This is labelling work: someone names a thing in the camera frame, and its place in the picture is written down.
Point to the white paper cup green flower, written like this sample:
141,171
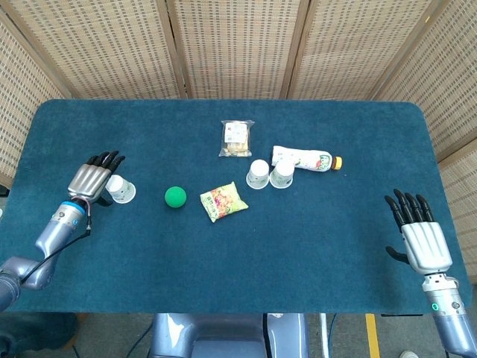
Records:
258,174

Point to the blue table cloth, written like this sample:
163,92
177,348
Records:
238,261

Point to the white paper cup blue text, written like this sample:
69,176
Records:
121,189

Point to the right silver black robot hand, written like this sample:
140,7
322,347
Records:
426,246

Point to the yellow green snack bag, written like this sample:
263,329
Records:
223,202

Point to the white drink bottle yellow cap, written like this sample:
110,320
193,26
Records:
309,158

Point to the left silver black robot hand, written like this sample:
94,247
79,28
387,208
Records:
87,181

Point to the white paper cup fern print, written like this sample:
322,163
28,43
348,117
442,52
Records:
282,175

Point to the woven folding screen panel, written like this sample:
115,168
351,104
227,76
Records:
100,48
22,93
354,48
447,82
238,48
464,201

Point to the clear cracker package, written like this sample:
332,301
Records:
236,138

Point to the green foam ball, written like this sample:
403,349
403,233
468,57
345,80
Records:
175,197

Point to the white table leg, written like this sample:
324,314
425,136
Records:
324,335

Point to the blue-grey robot torso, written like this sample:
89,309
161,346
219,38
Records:
223,335

